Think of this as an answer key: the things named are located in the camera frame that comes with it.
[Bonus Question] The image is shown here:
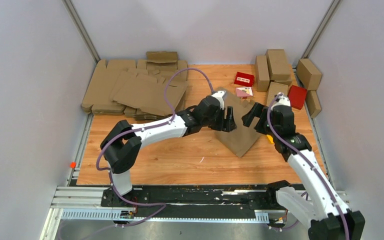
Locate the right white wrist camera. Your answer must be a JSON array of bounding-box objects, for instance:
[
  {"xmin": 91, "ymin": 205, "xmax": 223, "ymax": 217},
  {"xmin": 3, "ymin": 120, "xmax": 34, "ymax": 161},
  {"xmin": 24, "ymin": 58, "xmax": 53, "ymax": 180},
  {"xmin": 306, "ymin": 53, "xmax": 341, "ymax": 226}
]
[{"xmin": 271, "ymin": 92, "xmax": 291, "ymax": 109}]

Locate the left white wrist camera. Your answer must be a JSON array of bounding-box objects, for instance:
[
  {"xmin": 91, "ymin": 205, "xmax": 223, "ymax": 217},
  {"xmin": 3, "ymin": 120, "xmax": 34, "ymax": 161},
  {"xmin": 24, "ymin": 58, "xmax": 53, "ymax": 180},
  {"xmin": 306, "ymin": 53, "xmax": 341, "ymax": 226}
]
[{"xmin": 211, "ymin": 90, "xmax": 227, "ymax": 110}]

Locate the aluminium rail frame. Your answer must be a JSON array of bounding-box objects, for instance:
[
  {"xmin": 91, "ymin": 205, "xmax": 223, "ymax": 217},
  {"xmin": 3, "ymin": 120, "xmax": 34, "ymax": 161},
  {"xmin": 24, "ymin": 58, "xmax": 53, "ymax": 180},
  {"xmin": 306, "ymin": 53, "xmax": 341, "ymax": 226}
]
[{"xmin": 51, "ymin": 114, "xmax": 326, "ymax": 228}]

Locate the folded cardboard box top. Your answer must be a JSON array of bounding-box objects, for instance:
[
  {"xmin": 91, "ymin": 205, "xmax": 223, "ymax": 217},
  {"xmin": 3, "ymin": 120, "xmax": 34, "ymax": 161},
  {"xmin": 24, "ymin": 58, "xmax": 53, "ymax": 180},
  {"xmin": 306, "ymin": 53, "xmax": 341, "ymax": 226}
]
[{"xmin": 265, "ymin": 49, "xmax": 290, "ymax": 82}]

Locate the pink puzzle box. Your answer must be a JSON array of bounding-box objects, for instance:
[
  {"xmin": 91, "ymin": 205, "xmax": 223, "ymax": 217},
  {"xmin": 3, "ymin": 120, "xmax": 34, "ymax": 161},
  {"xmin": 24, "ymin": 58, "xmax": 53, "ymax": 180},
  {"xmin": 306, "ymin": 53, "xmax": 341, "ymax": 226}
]
[{"xmin": 235, "ymin": 86, "xmax": 254, "ymax": 99}]

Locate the small orange block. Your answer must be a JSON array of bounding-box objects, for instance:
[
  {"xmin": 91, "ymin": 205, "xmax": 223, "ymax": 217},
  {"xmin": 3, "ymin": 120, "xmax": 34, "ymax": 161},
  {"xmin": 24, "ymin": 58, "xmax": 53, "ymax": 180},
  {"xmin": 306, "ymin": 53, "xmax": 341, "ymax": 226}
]
[{"xmin": 70, "ymin": 162, "xmax": 77, "ymax": 169}]

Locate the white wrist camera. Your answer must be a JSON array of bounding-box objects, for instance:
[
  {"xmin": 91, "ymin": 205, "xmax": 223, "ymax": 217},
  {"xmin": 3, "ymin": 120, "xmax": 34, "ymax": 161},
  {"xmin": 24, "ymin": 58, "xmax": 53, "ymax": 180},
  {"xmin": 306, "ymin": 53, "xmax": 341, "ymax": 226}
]
[
  {"xmin": 211, "ymin": 90, "xmax": 227, "ymax": 110},
  {"xmin": 271, "ymin": 92, "xmax": 291, "ymax": 109}
]

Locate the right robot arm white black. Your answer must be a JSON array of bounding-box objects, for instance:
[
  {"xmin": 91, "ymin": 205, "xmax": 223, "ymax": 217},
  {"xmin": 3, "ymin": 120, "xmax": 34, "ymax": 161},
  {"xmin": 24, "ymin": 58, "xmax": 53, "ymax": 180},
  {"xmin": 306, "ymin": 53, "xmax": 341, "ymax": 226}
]
[{"xmin": 241, "ymin": 100, "xmax": 366, "ymax": 240}]

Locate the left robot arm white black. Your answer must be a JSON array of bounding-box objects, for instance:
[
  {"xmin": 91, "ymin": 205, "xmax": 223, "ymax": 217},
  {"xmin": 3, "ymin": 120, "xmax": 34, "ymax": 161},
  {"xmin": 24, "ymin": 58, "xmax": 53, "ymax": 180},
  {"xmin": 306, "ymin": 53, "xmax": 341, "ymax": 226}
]
[{"xmin": 99, "ymin": 90, "xmax": 237, "ymax": 207}]

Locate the cardboard box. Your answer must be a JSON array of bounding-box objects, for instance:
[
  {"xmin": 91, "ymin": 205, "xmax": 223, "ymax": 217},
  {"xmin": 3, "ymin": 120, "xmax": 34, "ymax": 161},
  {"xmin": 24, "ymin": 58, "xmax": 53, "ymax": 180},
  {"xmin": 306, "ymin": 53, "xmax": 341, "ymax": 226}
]
[
  {"xmin": 305, "ymin": 90, "xmax": 322, "ymax": 119},
  {"xmin": 215, "ymin": 87, "xmax": 262, "ymax": 157},
  {"xmin": 266, "ymin": 81, "xmax": 289, "ymax": 106},
  {"xmin": 265, "ymin": 49, "xmax": 290, "ymax": 82},
  {"xmin": 296, "ymin": 58, "xmax": 323, "ymax": 91},
  {"xmin": 254, "ymin": 55, "xmax": 271, "ymax": 92}
]

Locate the flat cardboard stack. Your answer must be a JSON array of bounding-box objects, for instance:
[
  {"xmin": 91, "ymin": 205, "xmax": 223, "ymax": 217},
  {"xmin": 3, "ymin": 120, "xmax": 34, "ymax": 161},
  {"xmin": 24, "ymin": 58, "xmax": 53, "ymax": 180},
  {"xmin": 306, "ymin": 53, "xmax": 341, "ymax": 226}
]
[{"xmin": 81, "ymin": 51, "xmax": 188, "ymax": 121}]

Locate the yellow triangular plastic frame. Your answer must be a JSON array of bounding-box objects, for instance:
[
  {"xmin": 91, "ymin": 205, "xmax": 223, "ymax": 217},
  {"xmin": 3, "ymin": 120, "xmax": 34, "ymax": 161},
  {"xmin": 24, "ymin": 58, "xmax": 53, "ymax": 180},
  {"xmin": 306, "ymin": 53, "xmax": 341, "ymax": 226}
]
[{"xmin": 266, "ymin": 134, "xmax": 274, "ymax": 145}]

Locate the small red box with window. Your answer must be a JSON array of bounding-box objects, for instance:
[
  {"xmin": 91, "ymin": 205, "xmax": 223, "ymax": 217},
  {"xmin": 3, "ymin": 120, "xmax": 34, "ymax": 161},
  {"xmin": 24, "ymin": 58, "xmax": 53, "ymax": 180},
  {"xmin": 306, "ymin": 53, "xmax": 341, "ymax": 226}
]
[{"xmin": 233, "ymin": 71, "xmax": 255, "ymax": 87}]

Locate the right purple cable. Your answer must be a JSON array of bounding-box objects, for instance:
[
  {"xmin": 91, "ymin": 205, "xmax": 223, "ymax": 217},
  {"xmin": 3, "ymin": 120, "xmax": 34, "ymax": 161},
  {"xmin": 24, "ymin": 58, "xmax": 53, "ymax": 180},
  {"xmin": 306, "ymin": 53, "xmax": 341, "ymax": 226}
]
[{"xmin": 266, "ymin": 93, "xmax": 351, "ymax": 240}]

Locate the folded cardboard box front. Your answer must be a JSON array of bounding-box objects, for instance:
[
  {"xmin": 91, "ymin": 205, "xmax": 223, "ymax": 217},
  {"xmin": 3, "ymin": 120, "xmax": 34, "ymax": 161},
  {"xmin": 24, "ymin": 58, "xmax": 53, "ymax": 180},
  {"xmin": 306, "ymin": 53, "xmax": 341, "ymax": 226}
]
[{"xmin": 266, "ymin": 81, "xmax": 289, "ymax": 106}]

